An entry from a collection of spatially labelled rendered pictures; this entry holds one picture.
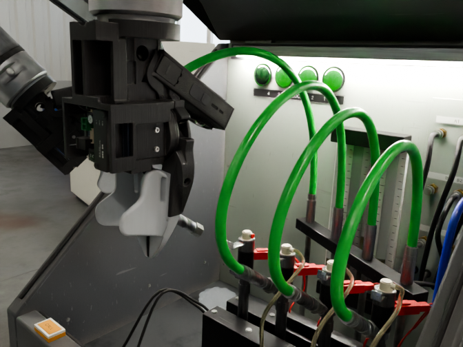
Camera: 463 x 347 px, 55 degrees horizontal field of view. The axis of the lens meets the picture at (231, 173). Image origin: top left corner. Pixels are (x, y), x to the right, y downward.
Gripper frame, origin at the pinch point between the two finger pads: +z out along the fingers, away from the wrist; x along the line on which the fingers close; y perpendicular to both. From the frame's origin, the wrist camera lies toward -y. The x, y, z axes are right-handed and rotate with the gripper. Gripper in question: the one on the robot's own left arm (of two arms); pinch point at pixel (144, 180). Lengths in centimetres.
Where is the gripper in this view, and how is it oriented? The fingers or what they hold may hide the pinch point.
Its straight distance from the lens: 69.6
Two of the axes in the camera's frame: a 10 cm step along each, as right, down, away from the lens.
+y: -6.6, 7.2, -2.1
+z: 6.7, 7.0, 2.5
